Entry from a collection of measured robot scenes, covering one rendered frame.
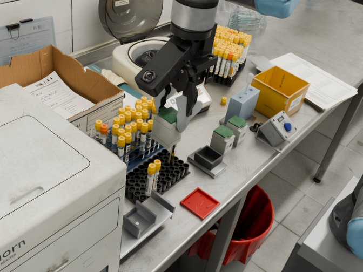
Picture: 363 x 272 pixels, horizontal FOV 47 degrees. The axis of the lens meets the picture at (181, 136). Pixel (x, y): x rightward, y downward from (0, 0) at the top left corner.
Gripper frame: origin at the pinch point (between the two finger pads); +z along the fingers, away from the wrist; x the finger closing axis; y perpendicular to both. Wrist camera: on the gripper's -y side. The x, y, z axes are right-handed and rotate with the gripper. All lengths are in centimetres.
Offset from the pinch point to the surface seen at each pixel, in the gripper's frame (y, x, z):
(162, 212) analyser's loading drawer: -4.9, -6.2, 18.1
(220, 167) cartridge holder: 18.7, -4.0, 20.7
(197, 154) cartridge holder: 15.6, 1.5, 18.5
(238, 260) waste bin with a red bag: 41, -9, 78
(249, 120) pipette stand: 41.9, 3.2, 21.1
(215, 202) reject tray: 9.3, -10.1, 21.9
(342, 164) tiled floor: 170, -5, 110
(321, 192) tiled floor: 137, -7, 110
